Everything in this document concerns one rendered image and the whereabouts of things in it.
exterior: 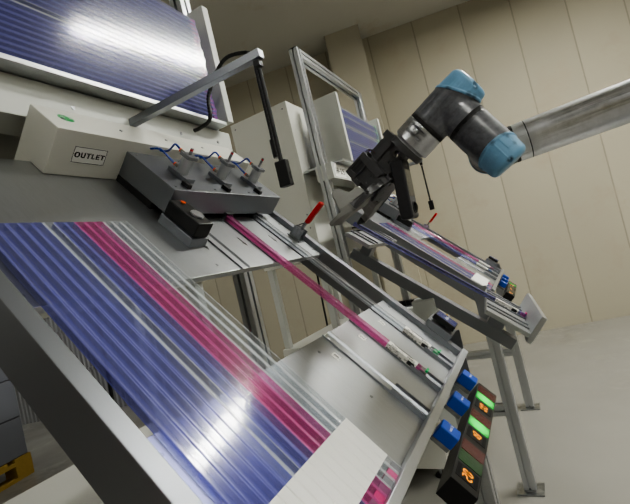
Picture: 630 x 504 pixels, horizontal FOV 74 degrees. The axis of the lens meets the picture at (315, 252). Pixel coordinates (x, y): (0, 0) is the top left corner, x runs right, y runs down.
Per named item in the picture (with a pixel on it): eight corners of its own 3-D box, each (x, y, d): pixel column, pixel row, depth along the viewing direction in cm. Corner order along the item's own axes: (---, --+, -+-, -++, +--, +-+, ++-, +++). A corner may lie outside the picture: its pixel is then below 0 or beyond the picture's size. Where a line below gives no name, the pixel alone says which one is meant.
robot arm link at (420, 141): (443, 145, 81) (435, 138, 74) (425, 163, 83) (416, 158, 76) (416, 120, 83) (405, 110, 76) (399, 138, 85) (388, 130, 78)
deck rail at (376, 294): (449, 374, 90) (466, 352, 88) (448, 377, 88) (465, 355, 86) (223, 199, 114) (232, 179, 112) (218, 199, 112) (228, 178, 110)
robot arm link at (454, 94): (489, 91, 70) (452, 59, 72) (439, 142, 74) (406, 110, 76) (491, 101, 77) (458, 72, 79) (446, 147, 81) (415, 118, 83)
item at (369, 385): (450, 364, 88) (459, 352, 87) (293, 662, 29) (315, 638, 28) (377, 308, 94) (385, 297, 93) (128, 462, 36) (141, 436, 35)
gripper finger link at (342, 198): (314, 208, 82) (350, 181, 84) (334, 230, 81) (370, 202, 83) (315, 201, 79) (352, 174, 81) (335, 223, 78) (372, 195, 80)
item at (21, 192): (311, 270, 101) (322, 253, 99) (11, 346, 42) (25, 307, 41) (218, 198, 112) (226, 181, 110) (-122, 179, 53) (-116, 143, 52)
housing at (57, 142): (227, 210, 111) (250, 162, 107) (32, 206, 67) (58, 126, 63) (207, 194, 114) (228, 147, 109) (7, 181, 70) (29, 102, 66)
